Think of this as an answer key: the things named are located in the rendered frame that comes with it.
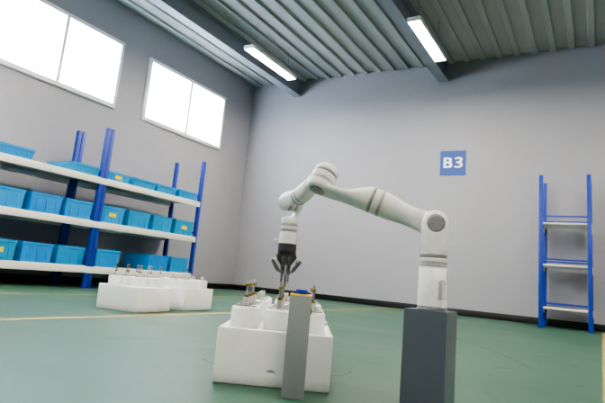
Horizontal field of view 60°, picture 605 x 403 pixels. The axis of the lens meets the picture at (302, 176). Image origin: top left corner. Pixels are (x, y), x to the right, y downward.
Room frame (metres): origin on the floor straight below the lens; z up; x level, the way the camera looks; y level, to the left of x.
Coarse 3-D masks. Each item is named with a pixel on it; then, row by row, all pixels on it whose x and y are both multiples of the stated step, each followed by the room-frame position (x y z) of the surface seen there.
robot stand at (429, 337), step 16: (416, 320) 1.73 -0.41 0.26; (432, 320) 1.70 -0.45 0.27; (448, 320) 1.71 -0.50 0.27; (416, 336) 1.73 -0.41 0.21; (432, 336) 1.70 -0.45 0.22; (448, 336) 1.71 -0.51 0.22; (416, 352) 1.73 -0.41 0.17; (432, 352) 1.70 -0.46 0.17; (448, 352) 1.72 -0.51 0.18; (416, 368) 1.73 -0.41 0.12; (432, 368) 1.70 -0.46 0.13; (448, 368) 1.73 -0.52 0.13; (416, 384) 1.73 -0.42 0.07; (432, 384) 1.70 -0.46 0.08; (448, 384) 1.73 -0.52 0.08; (400, 400) 1.75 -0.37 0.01; (416, 400) 1.73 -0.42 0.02; (432, 400) 1.70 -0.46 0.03; (448, 400) 1.74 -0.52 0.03
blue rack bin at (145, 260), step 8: (128, 256) 7.30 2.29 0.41; (136, 256) 7.22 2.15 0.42; (144, 256) 7.14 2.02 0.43; (152, 256) 7.15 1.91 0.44; (160, 256) 7.27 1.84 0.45; (168, 256) 7.40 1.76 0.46; (136, 264) 7.21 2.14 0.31; (144, 264) 7.13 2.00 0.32; (152, 264) 7.17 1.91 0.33; (160, 264) 7.30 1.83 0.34
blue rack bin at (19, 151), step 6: (0, 144) 5.17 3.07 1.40; (6, 144) 5.22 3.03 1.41; (12, 144) 5.26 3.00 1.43; (0, 150) 5.19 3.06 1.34; (6, 150) 5.23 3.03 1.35; (12, 150) 5.28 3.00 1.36; (18, 150) 5.33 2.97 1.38; (24, 150) 5.39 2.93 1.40; (30, 150) 5.43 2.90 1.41; (18, 156) 5.35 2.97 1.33; (24, 156) 5.41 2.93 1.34; (30, 156) 5.46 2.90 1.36
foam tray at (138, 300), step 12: (108, 288) 4.03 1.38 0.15; (120, 288) 3.99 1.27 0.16; (132, 288) 3.94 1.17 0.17; (144, 288) 3.96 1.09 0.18; (156, 288) 4.08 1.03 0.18; (168, 288) 4.23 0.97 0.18; (96, 300) 4.07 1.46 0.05; (108, 300) 4.02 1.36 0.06; (120, 300) 3.98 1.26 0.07; (132, 300) 3.93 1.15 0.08; (144, 300) 3.98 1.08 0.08; (156, 300) 4.10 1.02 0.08; (168, 300) 4.25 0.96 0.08
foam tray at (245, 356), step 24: (240, 336) 1.83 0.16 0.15; (264, 336) 1.83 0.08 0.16; (312, 336) 1.83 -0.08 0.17; (216, 360) 1.83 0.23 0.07; (240, 360) 1.83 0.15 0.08; (264, 360) 1.83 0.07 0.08; (312, 360) 1.83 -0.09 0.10; (240, 384) 1.83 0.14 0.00; (264, 384) 1.83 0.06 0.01; (312, 384) 1.83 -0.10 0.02
